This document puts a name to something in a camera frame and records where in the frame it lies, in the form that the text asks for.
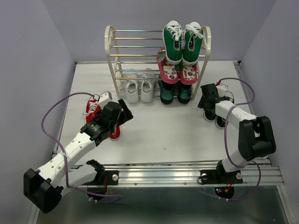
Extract black canvas sneaker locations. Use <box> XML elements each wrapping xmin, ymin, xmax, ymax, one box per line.
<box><xmin>215</xmin><ymin>91</ymin><xmax>235</xmax><ymax>129</ymax></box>
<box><xmin>204</xmin><ymin>110</ymin><xmax>216</xmax><ymax>122</ymax></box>

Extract white sneaker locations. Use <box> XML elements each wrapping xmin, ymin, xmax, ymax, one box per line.
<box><xmin>125</xmin><ymin>71</ymin><xmax>139</xmax><ymax>104</ymax></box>
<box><xmin>141</xmin><ymin>68</ymin><xmax>156</xmax><ymax>103</ymax></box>

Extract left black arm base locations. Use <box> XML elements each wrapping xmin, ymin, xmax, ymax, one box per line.
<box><xmin>82</xmin><ymin>160</ymin><xmax>119</xmax><ymax>186</ymax></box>

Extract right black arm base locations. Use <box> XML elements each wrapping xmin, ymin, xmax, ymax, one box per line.
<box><xmin>197</xmin><ymin>165</ymin><xmax>243</xmax><ymax>185</ymax></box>

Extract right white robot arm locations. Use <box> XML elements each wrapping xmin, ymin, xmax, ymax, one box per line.
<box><xmin>198</xmin><ymin>84</ymin><xmax>276</xmax><ymax>182</ymax></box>

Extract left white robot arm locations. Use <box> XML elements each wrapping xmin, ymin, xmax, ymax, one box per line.
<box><xmin>23</xmin><ymin>99</ymin><xmax>133</xmax><ymax>213</ymax></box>

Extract cream metal shoe shelf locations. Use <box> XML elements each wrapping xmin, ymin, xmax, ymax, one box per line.
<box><xmin>105</xmin><ymin>26</ymin><xmax>212</xmax><ymax>100</ymax></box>

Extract right red canvas sneaker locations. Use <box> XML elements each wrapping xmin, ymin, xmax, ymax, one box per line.
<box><xmin>109</xmin><ymin>126</ymin><xmax>121</xmax><ymax>140</ymax></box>

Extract red canvas sneaker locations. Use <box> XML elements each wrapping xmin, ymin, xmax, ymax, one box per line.
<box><xmin>109</xmin><ymin>126</ymin><xmax>121</xmax><ymax>140</ymax></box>
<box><xmin>82</xmin><ymin>94</ymin><xmax>101</xmax><ymax>123</ymax></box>

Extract left red canvas sneaker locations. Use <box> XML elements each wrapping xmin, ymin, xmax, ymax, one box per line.
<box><xmin>82</xmin><ymin>94</ymin><xmax>101</xmax><ymax>123</ymax></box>

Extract right teal black boot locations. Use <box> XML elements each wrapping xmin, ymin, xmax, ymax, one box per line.
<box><xmin>178</xmin><ymin>82</ymin><xmax>192</xmax><ymax>104</ymax></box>

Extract teal black boot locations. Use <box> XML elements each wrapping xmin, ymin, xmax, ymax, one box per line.
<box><xmin>178</xmin><ymin>82</ymin><xmax>192</xmax><ymax>104</ymax></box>
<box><xmin>158</xmin><ymin>80</ymin><xmax>177</xmax><ymax>105</ymax></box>

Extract right pink patterned slipper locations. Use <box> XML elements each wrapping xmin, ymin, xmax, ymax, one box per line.
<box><xmin>179</xmin><ymin>63</ymin><xmax>198</xmax><ymax>85</ymax></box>

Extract pink patterned slipper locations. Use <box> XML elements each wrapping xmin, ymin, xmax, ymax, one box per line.
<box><xmin>156</xmin><ymin>48</ymin><xmax>179</xmax><ymax>84</ymax></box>
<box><xmin>179</xmin><ymin>63</ymin><xmax>198</xmax><ymax>85</ymax></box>

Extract left teal black boot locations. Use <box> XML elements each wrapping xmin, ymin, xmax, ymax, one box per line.
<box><xmin>158</xmin><ymin>80</ymin><xmax>177</xmax><ymax>105</ymax></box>

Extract left pink patterned slipper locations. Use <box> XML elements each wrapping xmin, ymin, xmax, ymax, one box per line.
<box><xmin>156</xmin><ymin>48</ymin><xmax>179</xmax><ymax>84</ymax></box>

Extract right green high-top sneaker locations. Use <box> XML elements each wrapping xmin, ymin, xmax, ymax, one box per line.
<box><xmin>183</xmin><ymin>21</ymin><xmax>204</xmax><ymax>66</ymax></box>

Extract green high-top sneaker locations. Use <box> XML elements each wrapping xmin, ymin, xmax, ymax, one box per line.
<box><xmin>183</xmin><ymin>21</ymin><xmax>204</xmax><ymax>66</ymax></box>
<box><xmin>162</xmin><ymin>20</ymin><xmax>183</xmax><ymax>65</ymax></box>

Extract left green high-top sneaker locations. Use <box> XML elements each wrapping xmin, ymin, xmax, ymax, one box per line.
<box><xmin>162</xmin><ymin>20</ymin><xmax>183</xmax><ymax>65</ymax></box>

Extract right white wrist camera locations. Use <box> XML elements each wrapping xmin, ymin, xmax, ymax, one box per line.
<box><xmin>216</xmin><ymin>84</ymin><xmax>228</xmax><ymax>97</ymax></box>

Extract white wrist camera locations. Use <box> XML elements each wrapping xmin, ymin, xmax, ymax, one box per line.
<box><xmin>216</xmin><ymin>84</ymin><xmax>228</xmax><ymax>97</ymax></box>
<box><xmin>99</xmin><ymin>91</ymin><xmax>112</xmax><ymax>107</ymax></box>

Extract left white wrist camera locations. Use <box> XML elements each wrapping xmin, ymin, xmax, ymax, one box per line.
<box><xmin>99</xmin><ymin>91</ymin><xmax>112</xmax><ymax>107</ymax></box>

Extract aluminium mounting rail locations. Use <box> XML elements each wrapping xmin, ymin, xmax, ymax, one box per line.
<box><xmin>105</xmin><ymin>162</ymin><xmax>285</xmax><ymax>188</ymax></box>

